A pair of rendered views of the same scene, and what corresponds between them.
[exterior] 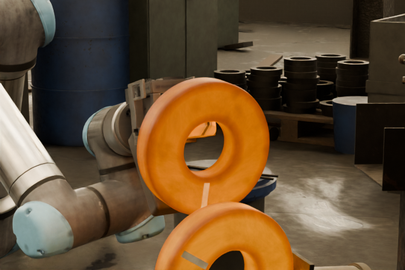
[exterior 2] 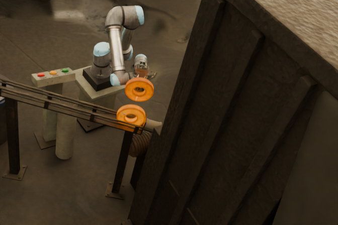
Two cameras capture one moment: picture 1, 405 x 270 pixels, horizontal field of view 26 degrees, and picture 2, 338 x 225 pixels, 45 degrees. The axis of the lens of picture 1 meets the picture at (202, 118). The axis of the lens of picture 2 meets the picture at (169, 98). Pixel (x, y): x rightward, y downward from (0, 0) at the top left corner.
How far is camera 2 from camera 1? 148 cm
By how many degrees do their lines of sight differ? 33
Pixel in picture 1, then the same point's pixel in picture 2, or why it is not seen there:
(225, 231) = (131, 111)
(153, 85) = (138, 69)
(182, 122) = (133, 86)
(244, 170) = (146, 96)
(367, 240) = not seen: hidden behind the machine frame
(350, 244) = not seen: hidden behind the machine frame
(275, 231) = (141, 113)
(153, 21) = not seen: outside the picture
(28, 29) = (135, 22)
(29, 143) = (119, 60)
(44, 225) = (113, 81)
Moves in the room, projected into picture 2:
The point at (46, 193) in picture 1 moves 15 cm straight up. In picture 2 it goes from (117, 73) to (121, 53)
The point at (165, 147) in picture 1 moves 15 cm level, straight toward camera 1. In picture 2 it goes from (129, 89) to (115, 104)
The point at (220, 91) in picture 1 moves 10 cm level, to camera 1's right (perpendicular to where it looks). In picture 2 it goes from (143, 83) to (159, 91)
